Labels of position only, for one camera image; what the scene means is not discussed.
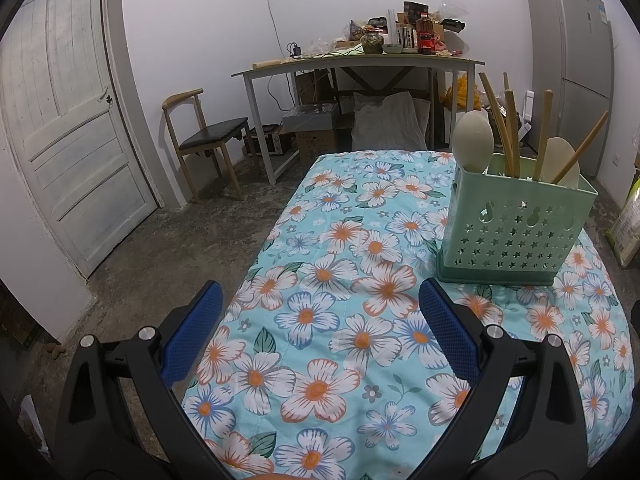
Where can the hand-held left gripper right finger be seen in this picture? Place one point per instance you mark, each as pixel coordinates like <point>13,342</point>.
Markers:
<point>450,340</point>

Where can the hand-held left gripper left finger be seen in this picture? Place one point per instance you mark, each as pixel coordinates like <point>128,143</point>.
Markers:
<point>192,335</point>

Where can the green plastic utensil holder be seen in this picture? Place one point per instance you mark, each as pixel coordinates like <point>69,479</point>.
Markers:
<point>515,240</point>

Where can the beige plastic ladle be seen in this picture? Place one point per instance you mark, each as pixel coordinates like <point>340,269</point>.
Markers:
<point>472,142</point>

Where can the floral blue blanket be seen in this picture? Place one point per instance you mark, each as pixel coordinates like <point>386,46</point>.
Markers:
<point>350,260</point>

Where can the wooden chair black seat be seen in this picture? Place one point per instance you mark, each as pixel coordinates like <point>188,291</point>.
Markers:
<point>215,132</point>

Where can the toaster oven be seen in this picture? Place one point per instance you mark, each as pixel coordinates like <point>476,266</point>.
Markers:
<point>267,141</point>

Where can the beige rice paddle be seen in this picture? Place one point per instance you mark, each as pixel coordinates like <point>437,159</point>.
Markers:
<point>557,160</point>

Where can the yellow white rice bag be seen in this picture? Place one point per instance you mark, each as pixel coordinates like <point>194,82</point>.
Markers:
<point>627,225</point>

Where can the white sack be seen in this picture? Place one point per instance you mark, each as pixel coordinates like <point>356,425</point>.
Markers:
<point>385,122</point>

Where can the small cardboard box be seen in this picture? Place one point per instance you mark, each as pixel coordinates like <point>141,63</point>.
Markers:
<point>320,145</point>

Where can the yellow plastic bag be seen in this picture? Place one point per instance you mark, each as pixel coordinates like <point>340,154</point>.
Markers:
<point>462,95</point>

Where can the clear plastic box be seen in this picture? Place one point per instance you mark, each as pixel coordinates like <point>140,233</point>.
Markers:
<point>310,115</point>

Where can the white panel door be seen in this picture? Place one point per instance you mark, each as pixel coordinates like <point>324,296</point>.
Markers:
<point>65,110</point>

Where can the long grey desk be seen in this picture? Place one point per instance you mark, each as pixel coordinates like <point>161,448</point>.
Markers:
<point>375,60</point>

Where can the small green bowl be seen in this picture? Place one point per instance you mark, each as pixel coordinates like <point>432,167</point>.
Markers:
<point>392,49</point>

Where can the black charger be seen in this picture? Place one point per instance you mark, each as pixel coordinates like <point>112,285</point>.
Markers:
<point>296,50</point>

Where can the red oil bottle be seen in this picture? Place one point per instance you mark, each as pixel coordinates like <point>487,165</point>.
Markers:
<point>426,37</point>

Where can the glass jar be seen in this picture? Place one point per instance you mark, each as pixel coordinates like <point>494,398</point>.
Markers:
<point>372,44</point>

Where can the grey refrigerator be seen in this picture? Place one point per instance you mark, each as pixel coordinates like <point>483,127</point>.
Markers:
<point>570,45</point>

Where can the dark box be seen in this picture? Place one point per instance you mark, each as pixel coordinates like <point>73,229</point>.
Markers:
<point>415,8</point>

